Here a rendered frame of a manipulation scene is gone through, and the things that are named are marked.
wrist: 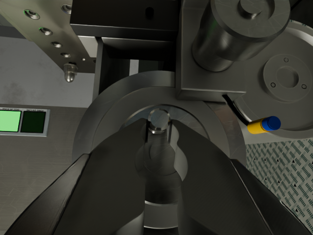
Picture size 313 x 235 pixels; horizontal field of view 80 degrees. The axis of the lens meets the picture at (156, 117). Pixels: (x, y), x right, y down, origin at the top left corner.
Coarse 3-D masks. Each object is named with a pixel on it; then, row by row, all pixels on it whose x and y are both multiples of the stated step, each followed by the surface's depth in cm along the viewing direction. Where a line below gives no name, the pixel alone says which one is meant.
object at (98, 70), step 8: (104, 48) 18; (96, 56) 18; (104, 56) 19; (96, 64) 17; (104, 64) 19; (112, 64) 23; (120, 64) 29; (128, 64) 39; (96, 72) 17; (104, 72) 19; (112, 72) 23; (120, 72) 29; (128, 72) 40; (96, 80) 17; (104, 80) 19; (112, 80) 23; (96, 88) 17; (104, 88) 19; (96, 96) 17
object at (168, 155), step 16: (144, 112) 14; (176, 112) 14; (192, 128) 14; (160, 144) 14; (144, 160) 14; (160, 160) 14; (144, 176) 14; (160, 176) 14; (176, 176) 14; (160, 192) 13; (176, 192) 13
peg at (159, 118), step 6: (150, 114) 12; (156, 114) 11; (162, 114) 12; (168, 114) 12; (150, 120) 11; (156, 120) 11; (162, 120) 11; (168, 120) 11; (150, 126) 12; (156, 126) 11; (162, 126) 11; (156, 132) 13; (162, 132) 14
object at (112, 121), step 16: (128, 96) 16; (144, 96) 16; (160, 96) 16; (112, 112) 16; (128, 112) 16; (192, 112) 16; (208, 112) 16; (96, 128) 16; (112, 128) 16; (208, 128) 16; (96, 144) 15; (224, 144) 16; (160, 208) 15; (176, 208) 15; (144, 224) 14; (160, 224) 14; (176, 224) 14
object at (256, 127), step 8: (224, 96) 14; (232, 104) 14; (240, 120) 14; (256, 120) 12; (264, 120) 11; (272, 120) 11; (248, 128) 13; (256, 128) 12; (264, 128) 11; (272, 128) 11
